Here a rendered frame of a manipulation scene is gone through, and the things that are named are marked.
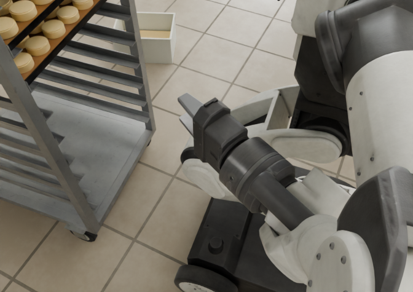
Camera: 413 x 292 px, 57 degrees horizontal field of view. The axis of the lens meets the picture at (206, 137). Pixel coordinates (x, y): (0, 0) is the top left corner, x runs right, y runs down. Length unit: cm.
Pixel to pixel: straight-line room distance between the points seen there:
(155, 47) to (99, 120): 55
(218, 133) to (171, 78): 141
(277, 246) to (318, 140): 38
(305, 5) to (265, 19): 175
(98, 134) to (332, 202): 118
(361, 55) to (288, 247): 21
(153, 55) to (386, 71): 171
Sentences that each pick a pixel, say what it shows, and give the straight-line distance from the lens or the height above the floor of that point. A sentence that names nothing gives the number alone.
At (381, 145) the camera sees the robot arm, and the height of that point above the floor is 111.
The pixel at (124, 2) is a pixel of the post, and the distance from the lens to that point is 115.
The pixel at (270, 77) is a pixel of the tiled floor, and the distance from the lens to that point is 196.
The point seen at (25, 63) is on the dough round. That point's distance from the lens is 89.
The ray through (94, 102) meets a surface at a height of 23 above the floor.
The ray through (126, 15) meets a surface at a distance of 116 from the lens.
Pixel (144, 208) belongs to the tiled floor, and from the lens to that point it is 151.
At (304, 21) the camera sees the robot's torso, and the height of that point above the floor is 100.
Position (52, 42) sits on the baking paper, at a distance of 96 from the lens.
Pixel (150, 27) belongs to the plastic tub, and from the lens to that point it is 215.
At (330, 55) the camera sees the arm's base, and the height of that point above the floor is 107.
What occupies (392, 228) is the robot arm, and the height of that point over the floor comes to 113.
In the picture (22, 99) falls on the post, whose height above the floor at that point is 77.
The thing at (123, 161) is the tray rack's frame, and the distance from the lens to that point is 145.
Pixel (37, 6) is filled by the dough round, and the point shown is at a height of 86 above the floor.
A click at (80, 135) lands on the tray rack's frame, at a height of 15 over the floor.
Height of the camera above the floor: 132
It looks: 52 degrees down
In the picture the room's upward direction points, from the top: straight up
